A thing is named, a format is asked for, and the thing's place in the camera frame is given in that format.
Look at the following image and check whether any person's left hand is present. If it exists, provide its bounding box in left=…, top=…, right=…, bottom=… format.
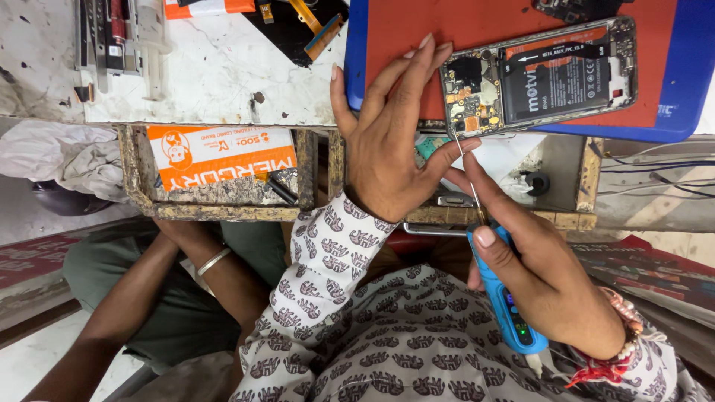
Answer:
left=330, top=32, right=483, bottom=225

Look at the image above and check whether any person's right hand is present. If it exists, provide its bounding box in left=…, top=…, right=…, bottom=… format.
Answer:
left=444, top=152, right=626, bottom=361

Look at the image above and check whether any blue electric screwdriver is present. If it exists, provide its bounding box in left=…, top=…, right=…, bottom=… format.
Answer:
left=454, top=133, right=547, bottom=376

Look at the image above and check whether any smartphone with black battery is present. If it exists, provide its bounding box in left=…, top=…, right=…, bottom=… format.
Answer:
left=438, top=16, right=639, bottom=140

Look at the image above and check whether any small teal circuit part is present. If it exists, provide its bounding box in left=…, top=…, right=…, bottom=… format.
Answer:
left=416, top=137, right=449, bottom=169

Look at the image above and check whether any black round knob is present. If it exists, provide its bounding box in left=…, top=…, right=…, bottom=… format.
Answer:
left=524, top=171, right=552, bottom=198

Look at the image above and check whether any stack of red printed papers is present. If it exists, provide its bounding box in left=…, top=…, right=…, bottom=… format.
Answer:
left=569, top=234, right=715, bottom=331

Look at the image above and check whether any red thread wristband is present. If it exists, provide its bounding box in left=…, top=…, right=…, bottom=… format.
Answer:
left=563, top=348, right=633, bottom=390

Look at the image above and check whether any white paper sheet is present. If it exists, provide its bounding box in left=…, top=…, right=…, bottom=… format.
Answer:
left=416, top=133, right=549, bottom=197

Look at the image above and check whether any white patterned tunic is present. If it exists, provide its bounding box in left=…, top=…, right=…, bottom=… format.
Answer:
left=229, top=190, right=715, bottom=402

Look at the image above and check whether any black display with orange flex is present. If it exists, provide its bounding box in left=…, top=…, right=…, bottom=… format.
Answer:
left=242, top=0, right=350, bottom=68

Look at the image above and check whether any red repair mat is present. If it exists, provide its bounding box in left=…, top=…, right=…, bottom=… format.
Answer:
left=366, top=0, right=678, bottom=128

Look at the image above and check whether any large orange white box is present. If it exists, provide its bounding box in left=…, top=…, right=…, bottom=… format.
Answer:
left=146, top=125, right=298, bottom=192

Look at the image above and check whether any silver bangle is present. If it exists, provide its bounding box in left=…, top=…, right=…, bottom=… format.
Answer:
left=196, top=247, right=232, bottom=278

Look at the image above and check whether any small orange white packet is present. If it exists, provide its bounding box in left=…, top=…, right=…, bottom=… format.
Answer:
left=163, top=0, right=257, bottom=21

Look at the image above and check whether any dark phone circuit board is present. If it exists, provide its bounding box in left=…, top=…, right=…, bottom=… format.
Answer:
left=532, top=0, right=635, bottom=25

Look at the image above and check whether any blue work tray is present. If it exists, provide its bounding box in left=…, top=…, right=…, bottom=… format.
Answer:
left=343, top=0, right=711, bottom=144

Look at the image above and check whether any white plastic syringe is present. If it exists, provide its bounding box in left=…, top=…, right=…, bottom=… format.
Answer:
left=136, top=0, right=173, bottom=102

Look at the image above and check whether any row of metal hand tools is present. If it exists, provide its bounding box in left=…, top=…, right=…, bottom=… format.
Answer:
left=74, top=0, right=144, bottom=93

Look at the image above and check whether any crumpled white cloth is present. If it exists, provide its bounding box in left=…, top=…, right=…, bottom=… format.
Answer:
left=0, top=119, right=133, bottom=203

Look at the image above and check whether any red printed floor mat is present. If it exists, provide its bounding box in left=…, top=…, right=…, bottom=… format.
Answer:
left=0, top=231, right=86, bottom=292

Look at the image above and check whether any small metal bracket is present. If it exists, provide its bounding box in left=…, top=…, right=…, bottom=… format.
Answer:
left=437, top=192, right=477, bottom=209

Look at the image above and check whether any metal drawer handle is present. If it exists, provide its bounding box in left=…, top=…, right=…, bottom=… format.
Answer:
left=403, top=221, right=470, bottom=237

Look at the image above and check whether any pearl bead bracelet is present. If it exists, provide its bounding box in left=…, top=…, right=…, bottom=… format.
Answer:
left=597, top=287, right=646, bottom=365

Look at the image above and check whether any black handled tool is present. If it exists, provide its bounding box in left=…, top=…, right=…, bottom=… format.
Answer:
left=254, top=172, right=299, bottom=207

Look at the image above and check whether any bundle of cables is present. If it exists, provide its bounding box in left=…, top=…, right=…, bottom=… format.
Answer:
left=600, top=140, right=715, bottom=200

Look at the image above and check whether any worn wooden drawer frame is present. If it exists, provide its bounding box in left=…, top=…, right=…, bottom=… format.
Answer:
left=116, top=124, right=605, bottom=232

